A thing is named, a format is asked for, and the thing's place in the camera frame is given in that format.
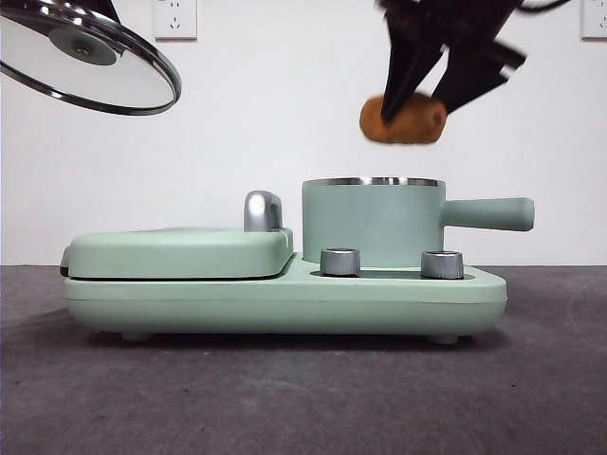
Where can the glass lid with green knob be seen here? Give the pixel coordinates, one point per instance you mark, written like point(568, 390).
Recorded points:
point(80, 47)

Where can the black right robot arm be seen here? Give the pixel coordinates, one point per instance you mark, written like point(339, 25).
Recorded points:
point(450, 19)

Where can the mint green breakfast machine base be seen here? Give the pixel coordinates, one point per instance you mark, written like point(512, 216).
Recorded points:
point(284, 303)

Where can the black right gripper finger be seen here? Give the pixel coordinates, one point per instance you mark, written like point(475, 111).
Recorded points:
point(467, 80)
point(403, 66)

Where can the brown potato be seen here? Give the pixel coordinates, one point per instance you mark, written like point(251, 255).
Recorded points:
point(412, 125)

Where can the silver control knob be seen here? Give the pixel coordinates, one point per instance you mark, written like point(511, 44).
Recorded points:
point(442, 265)
point(340, 262)

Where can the mint green hinged griddle cover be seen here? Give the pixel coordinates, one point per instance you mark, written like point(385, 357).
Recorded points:
point(166, 253)

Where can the white wall socket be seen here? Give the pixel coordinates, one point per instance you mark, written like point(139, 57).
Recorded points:
point(595, 19)
point(175, 21)

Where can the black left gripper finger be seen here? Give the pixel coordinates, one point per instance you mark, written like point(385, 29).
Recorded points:
point(106, 9)

